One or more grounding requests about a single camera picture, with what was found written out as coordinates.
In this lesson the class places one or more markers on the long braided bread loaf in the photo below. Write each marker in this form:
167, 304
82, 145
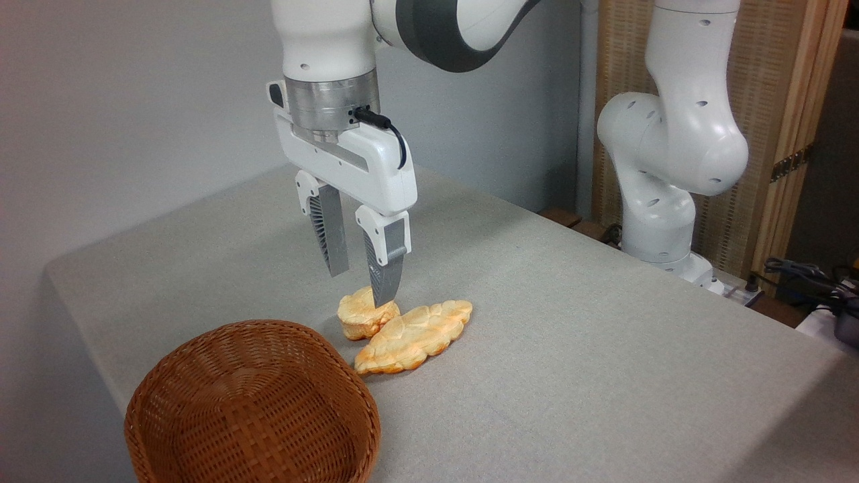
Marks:
416, 335

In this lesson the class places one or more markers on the small round bread roll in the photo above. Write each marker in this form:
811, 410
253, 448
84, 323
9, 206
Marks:
357, 318

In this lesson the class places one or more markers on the wooden woven folding screen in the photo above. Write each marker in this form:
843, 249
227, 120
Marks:
765, 80

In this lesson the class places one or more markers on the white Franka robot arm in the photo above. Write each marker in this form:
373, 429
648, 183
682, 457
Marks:
678, 134

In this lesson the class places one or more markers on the brown wicker basket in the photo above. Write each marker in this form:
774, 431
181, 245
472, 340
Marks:
268, 402

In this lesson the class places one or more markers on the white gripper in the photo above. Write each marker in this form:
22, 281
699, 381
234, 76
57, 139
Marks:
362, 168

